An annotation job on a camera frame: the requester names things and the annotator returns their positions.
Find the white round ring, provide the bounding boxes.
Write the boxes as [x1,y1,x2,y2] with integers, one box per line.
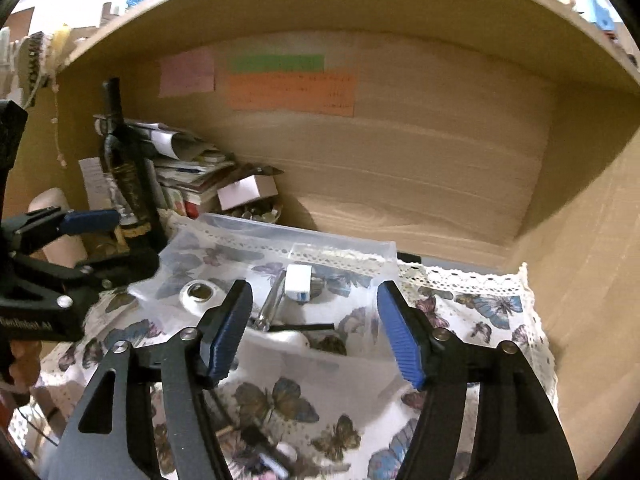
[180,279,222,319]

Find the thin black stick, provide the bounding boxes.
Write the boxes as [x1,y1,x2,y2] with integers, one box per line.
[269,323,336,334]

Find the orange sticky note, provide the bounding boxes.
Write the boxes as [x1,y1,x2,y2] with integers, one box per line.
[226,70,357,118]

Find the silver metal tube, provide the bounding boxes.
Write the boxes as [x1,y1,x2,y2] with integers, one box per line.
[254,271,287,332]

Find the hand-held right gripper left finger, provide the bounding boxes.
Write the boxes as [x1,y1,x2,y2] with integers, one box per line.
[40,280,254,480]

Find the clear plastic storage box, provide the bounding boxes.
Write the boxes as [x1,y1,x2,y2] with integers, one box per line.
[126,211,402,363]

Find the dark brown lump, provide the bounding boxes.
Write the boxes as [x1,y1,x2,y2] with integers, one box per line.
[309,336,349,357]

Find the stack of books and papers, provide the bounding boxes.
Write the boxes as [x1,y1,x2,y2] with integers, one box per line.
[94,116,237,218]

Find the butterfly printed tablecloth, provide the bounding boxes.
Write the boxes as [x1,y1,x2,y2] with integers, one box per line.
[5,210,559,480]

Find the wooden shelf cabinet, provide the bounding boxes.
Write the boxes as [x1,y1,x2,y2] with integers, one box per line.
[0,0,640,480]

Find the hanging beaded lace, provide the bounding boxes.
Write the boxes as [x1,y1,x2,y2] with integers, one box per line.
[14,24,72,108]

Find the pink sticky note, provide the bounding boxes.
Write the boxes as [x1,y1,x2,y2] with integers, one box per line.
[158,46,216,99]

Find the small white cardboard box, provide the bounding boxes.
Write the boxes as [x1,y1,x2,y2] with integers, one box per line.
[216,174,279,212]

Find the dark small object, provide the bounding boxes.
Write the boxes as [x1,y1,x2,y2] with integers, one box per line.
[215,422,297,479]

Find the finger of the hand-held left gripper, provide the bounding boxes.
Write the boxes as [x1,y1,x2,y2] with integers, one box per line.
[0,207,122,261]
[9,246,161,309]

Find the beige cylinder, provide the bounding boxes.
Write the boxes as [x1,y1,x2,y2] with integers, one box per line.
[26,187,90,267]

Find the person's left hand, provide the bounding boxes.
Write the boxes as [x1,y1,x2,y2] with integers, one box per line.
[7,340,43,397]

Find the small round trinkets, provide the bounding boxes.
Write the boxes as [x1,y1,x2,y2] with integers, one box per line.
[234,201,282,225]

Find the white curved object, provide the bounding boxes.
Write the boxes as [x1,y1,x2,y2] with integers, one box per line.
[249,329,312,357]

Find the green sticky note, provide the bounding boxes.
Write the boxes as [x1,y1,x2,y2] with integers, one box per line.
[229,54,326,74]

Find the white paper note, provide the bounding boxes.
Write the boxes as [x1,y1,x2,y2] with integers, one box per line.
[77,156,109,212]

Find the dark glass bottle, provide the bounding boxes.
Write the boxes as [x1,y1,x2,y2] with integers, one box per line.
[98,78,162,253]

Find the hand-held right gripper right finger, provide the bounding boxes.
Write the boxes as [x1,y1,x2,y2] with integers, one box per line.
[376,281,581,480]

